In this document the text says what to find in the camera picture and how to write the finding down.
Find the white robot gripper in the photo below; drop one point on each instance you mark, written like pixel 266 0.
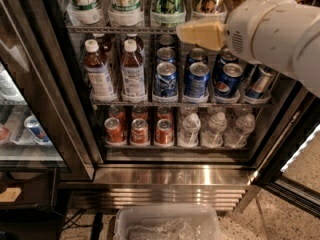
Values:
pixel 258 30

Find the orange gold soda can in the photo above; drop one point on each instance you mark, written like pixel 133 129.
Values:
pixel 209 9

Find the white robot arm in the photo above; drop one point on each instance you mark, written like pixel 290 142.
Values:
pixel 307 74

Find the rear pepsi can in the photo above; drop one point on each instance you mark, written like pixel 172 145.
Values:
pixel 224 57

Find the pepsi can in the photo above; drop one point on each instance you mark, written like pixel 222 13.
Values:
pixel 229 80
pixel 224 57

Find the blue can column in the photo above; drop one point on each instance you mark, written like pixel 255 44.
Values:
pixel 196 80
pixel 195 55

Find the rear silver blue can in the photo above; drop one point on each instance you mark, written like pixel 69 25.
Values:
pixel 249 70

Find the silver blue can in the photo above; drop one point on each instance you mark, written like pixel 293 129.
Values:
pixel 249 70
pixel 260 81

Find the front pepsi can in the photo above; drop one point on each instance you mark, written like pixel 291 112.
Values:
pixel 229 80

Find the front silver blue can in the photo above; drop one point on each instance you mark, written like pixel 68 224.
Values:
pixel 260 81

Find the middle blue can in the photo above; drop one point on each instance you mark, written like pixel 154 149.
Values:
pixel 165 54

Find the white green tall can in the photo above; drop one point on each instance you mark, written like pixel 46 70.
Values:
pixel 125 13

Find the rear right orange can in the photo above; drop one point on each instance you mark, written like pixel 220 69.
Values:
pixel 165 112

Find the rear middle orange can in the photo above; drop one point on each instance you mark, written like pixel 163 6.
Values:
pixel 139 112

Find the front right orange can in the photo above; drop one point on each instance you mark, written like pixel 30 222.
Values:
pixel 164 132

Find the white red tall can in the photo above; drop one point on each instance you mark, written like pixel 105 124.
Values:
pixel 87 12

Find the front middle orange can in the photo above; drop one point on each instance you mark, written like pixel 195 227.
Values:
pixel 139 131

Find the rear left orange can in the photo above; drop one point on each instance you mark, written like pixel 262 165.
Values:
pixel 117 111

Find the open fridge door right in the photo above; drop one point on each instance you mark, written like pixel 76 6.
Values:
pixel 291 169

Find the front left orange can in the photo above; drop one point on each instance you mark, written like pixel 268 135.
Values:
pixel 114 131

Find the glass fridge door left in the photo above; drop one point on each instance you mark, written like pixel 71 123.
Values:
pixel 36 51

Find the can behind glass door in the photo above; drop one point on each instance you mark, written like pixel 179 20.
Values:
pixel 33 125

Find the fridge vent grille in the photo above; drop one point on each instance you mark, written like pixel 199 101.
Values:
pixel 116 198

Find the rear right tea bottle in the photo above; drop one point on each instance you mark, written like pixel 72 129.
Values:
pixel 139 42

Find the tea bottle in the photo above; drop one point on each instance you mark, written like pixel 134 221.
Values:
pixel 104 43
pixel 139 42
pixel 132 69
pixel 96 65

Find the front right tea bottle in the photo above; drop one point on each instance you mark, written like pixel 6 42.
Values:
pixel 132 69

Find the front right water bottle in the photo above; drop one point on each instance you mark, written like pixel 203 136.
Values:
pixel 236 136

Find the water bottle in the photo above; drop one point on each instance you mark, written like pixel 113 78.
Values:
pixel 236 136
pixel 188 133
pixel 212 134

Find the front middle water bottle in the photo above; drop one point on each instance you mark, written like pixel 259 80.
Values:
pixel 212 134

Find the front left water bottle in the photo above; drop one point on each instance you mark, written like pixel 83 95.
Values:
pixel 188 133

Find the rear left tea bottle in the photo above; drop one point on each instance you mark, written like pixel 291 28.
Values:
pixel 104 43

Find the front left tea bottle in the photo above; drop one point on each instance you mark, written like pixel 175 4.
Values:
pixel 96 65

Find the clear plastic bin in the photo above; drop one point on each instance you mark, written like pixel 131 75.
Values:
pixel 167 222

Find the top wire shelf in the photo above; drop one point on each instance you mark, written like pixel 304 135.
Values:
pixel 121 30

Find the wire shelf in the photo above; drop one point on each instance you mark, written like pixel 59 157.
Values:
pixel 121 30
pixel 154 147
pixel 179 104

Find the middle wire shelf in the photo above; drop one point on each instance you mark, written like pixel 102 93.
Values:
pixel 179 104

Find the bottom wire shelf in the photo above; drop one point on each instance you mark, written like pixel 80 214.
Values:
pixel 154 147

